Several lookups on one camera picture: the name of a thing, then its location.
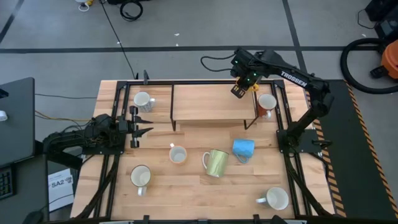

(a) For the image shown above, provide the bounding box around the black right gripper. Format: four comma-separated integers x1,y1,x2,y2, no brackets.
229,47,261,100

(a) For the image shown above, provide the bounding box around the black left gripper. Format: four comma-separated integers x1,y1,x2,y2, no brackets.
117,105,154,149

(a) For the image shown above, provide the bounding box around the orange mug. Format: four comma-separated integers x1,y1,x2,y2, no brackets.
235,77,259,93

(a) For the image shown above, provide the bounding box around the blue-and-white patterned mug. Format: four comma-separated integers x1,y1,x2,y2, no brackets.
133,91,156,113

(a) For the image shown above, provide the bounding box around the red mug with white handle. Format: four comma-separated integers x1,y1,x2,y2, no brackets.
256,93,278,119

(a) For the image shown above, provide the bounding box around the yellow dotted mug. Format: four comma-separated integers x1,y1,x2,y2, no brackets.
169,142,188,165

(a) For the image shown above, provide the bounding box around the mustard yellow mug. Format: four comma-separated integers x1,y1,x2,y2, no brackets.
129,164,152,197

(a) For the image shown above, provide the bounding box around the light blue faceted mug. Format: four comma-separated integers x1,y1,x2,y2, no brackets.
232,138,256,164

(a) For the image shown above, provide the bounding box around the light green mug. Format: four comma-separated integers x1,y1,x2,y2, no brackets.
201,148,230,179

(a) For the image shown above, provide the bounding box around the wooden shelf riser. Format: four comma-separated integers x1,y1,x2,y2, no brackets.
170,83,261,131

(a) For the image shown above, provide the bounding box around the white printed paper sheet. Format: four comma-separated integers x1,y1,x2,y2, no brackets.
47,167,75,212

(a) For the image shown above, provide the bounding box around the grey desk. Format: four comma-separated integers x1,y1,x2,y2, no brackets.
0,154,49,224

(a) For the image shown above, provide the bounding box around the black hazard-striped floor mat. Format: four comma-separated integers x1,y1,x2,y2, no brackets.
303,79,398,222

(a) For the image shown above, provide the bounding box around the black keyboard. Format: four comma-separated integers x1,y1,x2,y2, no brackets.
0,166,16,200

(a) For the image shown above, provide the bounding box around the orange vacuum cleaner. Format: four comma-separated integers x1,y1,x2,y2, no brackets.
381,39,398,80

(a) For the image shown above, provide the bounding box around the black equipment case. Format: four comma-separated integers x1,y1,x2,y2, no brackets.
364,0,398,40

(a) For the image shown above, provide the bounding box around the black metal table frame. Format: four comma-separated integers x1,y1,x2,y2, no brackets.
74,79,333,224

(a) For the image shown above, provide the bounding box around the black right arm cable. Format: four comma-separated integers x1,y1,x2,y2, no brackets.
200,52,237,73

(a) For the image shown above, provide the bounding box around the yellow cable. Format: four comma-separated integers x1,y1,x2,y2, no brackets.
34,110,94,123

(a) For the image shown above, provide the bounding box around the long black floor cable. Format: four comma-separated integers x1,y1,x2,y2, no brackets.
99,0,139,80

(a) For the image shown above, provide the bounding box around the coiled black cable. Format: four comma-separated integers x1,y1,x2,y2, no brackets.
119,0,144,22

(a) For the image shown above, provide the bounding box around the vacuum cleaner with hose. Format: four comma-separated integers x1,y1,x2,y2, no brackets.
340,37,398,95

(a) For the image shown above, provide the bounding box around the white cable with plug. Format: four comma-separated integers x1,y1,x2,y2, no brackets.
74,0,94,12

